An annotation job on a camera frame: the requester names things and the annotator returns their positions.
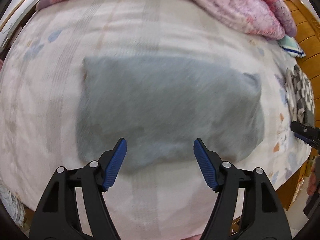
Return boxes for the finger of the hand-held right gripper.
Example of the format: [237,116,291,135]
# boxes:
[290,121,320,148]

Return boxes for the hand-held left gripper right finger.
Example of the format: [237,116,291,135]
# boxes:
[194,138,292,240]

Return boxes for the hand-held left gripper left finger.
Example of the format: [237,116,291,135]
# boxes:
[29,137,127,240]

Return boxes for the grey hoodie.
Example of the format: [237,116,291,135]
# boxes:
[75,55,265,173]

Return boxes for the checkered folded clothes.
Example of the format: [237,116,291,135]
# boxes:
[285,65,316,128]

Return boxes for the person's right hand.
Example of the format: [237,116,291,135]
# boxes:
[307,160,320,196]

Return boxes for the teal striped pillow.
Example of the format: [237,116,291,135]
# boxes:
[279,35,306,59]

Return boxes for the wooden bed headboard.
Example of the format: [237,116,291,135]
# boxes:
[271,0,320,120]

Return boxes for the crumpled printed cloth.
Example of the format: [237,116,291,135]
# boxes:
[0,180,26,231]

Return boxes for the purple floral quilt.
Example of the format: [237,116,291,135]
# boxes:
[37,0,298,40]

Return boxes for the wooden rod drying rack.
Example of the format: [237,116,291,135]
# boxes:
[0,0,49,34]

